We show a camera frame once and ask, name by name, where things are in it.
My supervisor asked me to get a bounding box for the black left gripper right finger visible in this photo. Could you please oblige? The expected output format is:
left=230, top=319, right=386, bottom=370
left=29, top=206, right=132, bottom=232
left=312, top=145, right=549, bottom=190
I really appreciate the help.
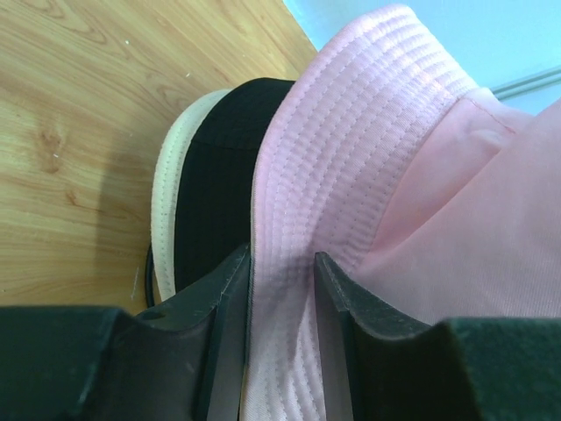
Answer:
left=314, top=253, right=560, bottom=420

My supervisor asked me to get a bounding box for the beige bucket hat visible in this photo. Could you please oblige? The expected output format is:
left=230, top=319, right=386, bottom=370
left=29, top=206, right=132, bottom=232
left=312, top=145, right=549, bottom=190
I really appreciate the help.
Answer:
left=151, top=89, right=230, bottom=301

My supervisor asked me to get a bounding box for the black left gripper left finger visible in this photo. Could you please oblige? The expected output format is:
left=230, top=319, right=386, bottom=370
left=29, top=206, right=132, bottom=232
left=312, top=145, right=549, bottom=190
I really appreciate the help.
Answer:
left=1, top=246, right=251, bottom=420

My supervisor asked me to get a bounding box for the pink bucket hat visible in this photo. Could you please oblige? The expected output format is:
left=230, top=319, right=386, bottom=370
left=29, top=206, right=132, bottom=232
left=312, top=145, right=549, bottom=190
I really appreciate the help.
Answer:
left=241, top=5, right=560, bottom=420

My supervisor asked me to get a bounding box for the black wire hat stand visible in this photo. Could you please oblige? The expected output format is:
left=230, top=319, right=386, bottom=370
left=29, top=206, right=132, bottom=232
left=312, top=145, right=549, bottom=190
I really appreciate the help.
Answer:
left=144, top=246, right=155, bottom=308

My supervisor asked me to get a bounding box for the black pink-lined hat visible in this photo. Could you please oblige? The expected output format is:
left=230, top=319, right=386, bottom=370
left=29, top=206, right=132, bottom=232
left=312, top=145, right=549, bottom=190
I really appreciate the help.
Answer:
left=174, top=78, right=293, bottom=290

